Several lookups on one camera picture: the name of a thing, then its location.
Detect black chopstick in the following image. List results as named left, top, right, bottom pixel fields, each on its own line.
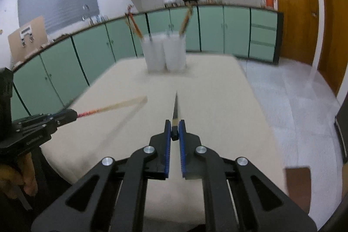
left=171, top=93, right=179, bottom=141

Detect red handled chopstick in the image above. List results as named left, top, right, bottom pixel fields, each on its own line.
left=77, top=96, right=147, bottom=118

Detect plain wooden chopstick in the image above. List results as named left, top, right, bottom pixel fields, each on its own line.
left=125, top=17, right=143, bottom=39
left=179, top=5, right=194, bottom=35

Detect red patterned chopstick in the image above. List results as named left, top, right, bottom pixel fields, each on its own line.
left=127, top=12, right=143, bottom=39

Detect orange red chopstick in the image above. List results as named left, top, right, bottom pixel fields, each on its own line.
left=179, top=7, right=192, bottom=37

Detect chrome kitchen faucet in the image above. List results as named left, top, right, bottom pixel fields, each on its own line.
left=81, top=4, right=93, bottom=26

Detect person's left hand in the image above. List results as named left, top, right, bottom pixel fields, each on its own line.
left=1, top=153, right=38, bottom=199

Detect green lower cabinets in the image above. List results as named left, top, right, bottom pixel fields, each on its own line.
left=11, top=5, right=284, bottom=120

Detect brown wooden stool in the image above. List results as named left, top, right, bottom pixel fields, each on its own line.
left=285, top=167, right=311, bottom=214

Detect beige tablecloth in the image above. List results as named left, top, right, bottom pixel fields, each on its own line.
left=40, top=53, right=289, bottom=232

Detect brown board with scale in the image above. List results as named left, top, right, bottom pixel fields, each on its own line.
left=8, top=16, right=49, bottom=65

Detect black glass cabinet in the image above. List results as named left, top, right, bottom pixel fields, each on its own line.
left=334, top=97, right=348, bottom=164

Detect white utensil holder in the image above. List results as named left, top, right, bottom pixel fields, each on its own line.
left=140, top=32, right=186, bottom=72

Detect right wooden door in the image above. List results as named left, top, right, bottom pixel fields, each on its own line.
left=318, top=0, right=347, bottom=95

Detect wooden door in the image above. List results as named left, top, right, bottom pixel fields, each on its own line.
left=278, top=0, right=319, bottom=65
left=318, top=0, right=347, bottom=95

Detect left wooden door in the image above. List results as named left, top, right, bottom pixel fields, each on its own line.
left=278, top=0, right=319, bottom=65

